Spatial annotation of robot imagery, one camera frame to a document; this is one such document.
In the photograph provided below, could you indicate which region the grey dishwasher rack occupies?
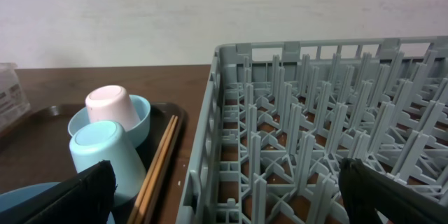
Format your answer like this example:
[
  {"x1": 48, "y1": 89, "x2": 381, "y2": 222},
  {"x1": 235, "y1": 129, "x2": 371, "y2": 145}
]
[{"x1": 176, "y1": 36, "x2": 447, "y2": 223}]

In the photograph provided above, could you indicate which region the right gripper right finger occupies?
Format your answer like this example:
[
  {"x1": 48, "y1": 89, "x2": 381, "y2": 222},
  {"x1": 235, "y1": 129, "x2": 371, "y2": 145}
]
[{"x1": 338, "y1": 157, "x2": 447, "y2": 224}]

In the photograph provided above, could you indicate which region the light blue cup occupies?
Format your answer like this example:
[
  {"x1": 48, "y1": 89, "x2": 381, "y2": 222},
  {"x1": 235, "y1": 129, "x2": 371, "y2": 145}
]
[{"x1": 69, "y1": 120, "x2": 146, "y2": 207}]

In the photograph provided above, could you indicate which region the small light blue bowl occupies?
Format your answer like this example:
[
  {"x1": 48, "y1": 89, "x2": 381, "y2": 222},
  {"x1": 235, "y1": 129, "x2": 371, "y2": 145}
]
[{"x1": 67, "y1": 94, "x2": 151, "y2": 148}]

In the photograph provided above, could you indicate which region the large blue plate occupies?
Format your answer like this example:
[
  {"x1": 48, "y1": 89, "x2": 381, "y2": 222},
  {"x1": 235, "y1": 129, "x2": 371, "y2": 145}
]
[{"x1": 1, "y1": 183, "x2": 115, "y2": 224}]

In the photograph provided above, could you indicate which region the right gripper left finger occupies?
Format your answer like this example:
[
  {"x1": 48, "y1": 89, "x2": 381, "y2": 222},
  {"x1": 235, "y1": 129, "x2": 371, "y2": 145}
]
[{"x1": 1, "y1": 160, "x2": 116, "y2": 223}]

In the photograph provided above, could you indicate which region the pink cup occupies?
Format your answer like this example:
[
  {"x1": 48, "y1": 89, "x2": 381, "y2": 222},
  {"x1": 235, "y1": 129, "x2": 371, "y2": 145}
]
[{"x1": 85, "y1": 85, "x2": 140, "y2": 131}]

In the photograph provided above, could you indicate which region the clear plastic bin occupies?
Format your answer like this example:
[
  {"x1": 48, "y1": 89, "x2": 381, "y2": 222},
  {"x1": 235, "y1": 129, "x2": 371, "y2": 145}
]
[{"x1": 1, "y1": 63, "x2": 31, "y2": 131}]

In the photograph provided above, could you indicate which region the right wooden chopstick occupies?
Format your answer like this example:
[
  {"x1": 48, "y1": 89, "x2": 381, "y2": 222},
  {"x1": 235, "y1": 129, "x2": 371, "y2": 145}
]
[{"x1": 132, "y1": 115, "x2": 179, "y2": 224}]

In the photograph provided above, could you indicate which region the left wooden chopstick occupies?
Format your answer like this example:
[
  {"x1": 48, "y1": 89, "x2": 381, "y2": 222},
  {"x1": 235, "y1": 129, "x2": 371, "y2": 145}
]
[{"x1": 127, "y1": 115, "x2": 178, "y2": 224}]

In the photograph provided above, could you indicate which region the brown serving tray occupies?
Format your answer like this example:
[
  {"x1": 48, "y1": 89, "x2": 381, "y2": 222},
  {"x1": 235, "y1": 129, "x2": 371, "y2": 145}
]
[{"x1": 1, "y1": 102, "x2": 186, "y2": 223}]

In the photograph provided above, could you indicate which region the wooden chopstick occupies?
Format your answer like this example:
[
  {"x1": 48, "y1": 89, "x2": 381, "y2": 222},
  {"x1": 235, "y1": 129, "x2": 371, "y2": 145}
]
[
  {"x1": 132, "y1": 115, "x2": 179, "y2": 224},
  {"x1": 127, "y1": 115, "x2": 178, "y2": 224}
]

